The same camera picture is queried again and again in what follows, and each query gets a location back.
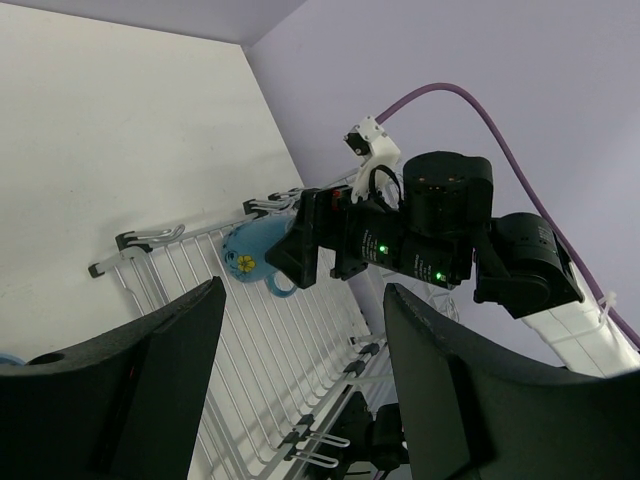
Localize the plain blue cup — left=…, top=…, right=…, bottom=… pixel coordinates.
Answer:
left=0, top=353, right=26, bottom=366

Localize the blue flowered mug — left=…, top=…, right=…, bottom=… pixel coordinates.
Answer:
left=222, top=215, right=297, bottom=298

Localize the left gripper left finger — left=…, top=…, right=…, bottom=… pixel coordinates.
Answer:
left=1, top=278, right=226, bottom=479

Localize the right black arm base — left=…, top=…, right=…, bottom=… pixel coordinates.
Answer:
left=335, top=391, right=410, bottom=479

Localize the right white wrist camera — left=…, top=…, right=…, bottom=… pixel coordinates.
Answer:
left=344, top=116, right=401, bottom=203

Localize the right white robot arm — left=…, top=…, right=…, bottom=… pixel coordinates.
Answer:
left=265, top=151, right=639, bottom=378

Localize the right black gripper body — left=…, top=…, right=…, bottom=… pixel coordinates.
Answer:
left=292, top=187, right=405, bottom=288

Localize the white wire dish rack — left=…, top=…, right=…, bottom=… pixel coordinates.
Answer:
left=87, top=169, right=461, bottom=480

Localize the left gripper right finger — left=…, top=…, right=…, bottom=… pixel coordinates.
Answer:
left=383, top=284, right=639, bottom=479

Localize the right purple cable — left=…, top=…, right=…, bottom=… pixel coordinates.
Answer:
left=374, top=82, right=640, bottom=351

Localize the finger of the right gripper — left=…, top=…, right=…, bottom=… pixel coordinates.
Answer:
left=265, top=221, right=319, bottom=289

